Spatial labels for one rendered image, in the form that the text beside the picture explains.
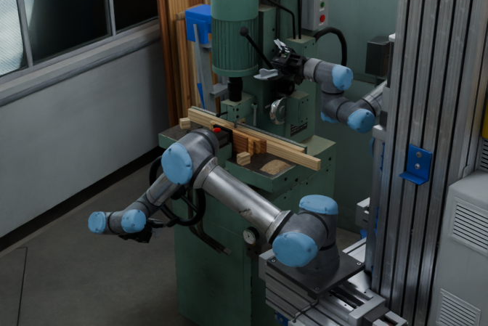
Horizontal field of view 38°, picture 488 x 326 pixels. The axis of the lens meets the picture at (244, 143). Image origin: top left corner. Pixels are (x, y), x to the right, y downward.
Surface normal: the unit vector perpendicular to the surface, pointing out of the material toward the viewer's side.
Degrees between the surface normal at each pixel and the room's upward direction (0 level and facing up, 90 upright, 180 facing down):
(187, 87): 87
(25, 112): 90
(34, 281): 0
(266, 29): 90
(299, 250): 93
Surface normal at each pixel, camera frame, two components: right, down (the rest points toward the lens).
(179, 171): -0.57, 0.32
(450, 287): -0.75, 0.29
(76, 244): 0.00, -0.90
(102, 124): 0.83, 0.25
